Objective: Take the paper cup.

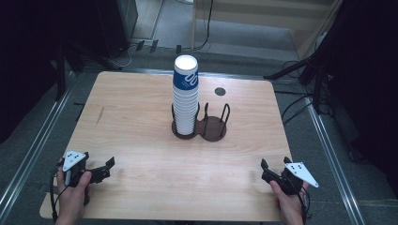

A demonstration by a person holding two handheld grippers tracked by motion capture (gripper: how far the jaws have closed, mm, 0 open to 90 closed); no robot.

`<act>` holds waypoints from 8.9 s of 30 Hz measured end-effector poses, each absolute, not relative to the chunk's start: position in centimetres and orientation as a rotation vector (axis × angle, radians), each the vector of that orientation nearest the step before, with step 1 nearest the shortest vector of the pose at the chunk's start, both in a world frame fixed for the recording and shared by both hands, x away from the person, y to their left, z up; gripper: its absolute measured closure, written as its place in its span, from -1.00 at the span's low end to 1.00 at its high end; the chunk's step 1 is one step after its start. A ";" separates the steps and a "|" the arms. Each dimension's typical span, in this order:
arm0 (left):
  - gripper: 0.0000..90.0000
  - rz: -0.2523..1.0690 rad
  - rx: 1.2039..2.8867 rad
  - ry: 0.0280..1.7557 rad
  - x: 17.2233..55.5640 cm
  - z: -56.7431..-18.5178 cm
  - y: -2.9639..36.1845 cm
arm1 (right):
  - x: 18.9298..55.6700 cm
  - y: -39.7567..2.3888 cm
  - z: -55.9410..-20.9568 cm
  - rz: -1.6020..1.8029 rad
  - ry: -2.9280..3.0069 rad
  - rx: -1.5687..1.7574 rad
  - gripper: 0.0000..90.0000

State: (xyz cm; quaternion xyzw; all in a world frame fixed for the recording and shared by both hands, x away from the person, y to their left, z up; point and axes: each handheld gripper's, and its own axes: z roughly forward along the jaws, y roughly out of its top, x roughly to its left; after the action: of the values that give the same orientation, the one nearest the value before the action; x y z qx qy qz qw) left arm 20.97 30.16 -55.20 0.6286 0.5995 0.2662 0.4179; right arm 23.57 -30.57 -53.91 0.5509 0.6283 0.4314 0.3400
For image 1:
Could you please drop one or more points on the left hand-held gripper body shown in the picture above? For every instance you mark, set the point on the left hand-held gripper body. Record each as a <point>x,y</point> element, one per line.
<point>75,164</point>

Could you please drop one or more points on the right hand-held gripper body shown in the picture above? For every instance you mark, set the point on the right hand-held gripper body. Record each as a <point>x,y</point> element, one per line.
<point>291,182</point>

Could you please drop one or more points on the stack of paper cups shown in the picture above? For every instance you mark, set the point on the stack of paper cups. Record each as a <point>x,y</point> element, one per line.
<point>185,103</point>

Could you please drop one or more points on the person's right hand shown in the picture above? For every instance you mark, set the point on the person's right hand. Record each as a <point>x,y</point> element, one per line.
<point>291,207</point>

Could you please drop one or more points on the person's left hand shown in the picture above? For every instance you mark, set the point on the person's left hand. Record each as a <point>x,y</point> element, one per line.
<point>72,203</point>

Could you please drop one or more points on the round dark table grommet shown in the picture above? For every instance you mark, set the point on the round dark table grommet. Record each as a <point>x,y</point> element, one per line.
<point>220,91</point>

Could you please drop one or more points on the black metal stand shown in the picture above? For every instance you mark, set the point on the black metal stand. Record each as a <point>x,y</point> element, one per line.
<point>316,68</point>
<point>78,59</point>

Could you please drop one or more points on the black cabinet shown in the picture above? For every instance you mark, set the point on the black cabinet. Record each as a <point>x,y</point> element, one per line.
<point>115,25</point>

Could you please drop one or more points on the metal floor rail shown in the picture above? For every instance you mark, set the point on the metal floor rail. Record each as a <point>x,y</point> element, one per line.
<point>34,146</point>
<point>331,156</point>

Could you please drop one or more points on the beige wooden frame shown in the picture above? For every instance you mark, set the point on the beige wooden frame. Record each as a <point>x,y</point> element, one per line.
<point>250,15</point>

